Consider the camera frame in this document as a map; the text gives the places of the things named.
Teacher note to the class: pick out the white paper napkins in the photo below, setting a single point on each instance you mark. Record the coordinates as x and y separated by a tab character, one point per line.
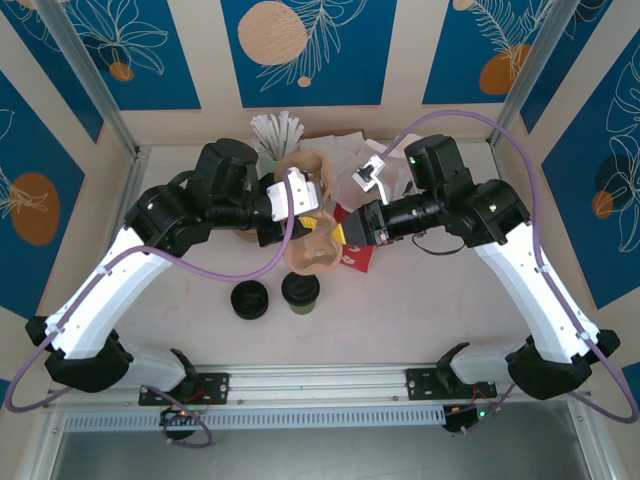
347	145

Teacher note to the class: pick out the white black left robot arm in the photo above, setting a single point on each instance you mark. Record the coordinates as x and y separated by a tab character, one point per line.
110	290

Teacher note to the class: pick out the black controller board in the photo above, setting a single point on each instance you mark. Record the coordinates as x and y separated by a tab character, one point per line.
462	421
175	419

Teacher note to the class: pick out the white red paper bag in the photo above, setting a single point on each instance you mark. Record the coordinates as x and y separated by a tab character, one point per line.
362	260

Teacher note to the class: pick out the aluminium side rail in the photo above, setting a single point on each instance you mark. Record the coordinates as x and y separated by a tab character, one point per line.
496	160
135	170

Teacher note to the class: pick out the black plastic cup lid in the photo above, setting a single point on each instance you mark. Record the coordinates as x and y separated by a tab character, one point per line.
300	287

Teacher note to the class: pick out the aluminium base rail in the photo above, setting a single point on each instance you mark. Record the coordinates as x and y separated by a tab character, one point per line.
325	382

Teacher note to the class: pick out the aluminium frame post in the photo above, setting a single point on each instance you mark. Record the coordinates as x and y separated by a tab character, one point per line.
95	80
530	70

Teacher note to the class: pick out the white paper-wrapped stirrers bundle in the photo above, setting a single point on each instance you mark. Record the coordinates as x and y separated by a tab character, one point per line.
275	132

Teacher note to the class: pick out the mint green holder cup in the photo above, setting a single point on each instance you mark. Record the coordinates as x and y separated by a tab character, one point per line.
267	162

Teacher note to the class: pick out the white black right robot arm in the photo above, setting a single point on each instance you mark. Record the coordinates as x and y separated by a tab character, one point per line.
530	295

